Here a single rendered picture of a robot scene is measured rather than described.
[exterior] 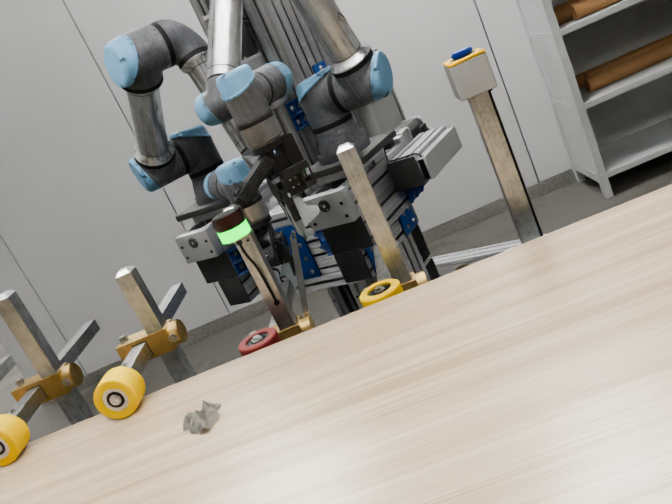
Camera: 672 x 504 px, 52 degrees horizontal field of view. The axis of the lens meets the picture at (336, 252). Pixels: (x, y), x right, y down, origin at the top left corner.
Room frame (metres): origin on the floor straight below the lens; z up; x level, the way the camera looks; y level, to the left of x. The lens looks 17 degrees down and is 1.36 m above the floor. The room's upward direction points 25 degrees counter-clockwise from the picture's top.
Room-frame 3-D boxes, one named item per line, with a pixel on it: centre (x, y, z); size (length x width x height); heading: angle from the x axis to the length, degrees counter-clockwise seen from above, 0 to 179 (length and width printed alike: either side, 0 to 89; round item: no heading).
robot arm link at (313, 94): (1.90, -0.15, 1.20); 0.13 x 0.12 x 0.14; 56
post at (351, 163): (1.29, -0.10, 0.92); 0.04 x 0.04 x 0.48; 82
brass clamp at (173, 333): (1.36, 0.42, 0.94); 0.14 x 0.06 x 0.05; 82
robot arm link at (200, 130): (2.19, 0.27, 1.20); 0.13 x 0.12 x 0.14; 116
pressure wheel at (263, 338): (1.22, 0.20, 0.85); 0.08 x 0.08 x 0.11
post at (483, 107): (1.25, -0.36, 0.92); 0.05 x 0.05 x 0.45; 82
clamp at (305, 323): (1.32, 0.17, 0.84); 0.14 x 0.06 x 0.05; 82
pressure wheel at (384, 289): (1.19, -0.04, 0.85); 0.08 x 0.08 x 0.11
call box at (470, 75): (1.25, -0.35, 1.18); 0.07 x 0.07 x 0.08; 82
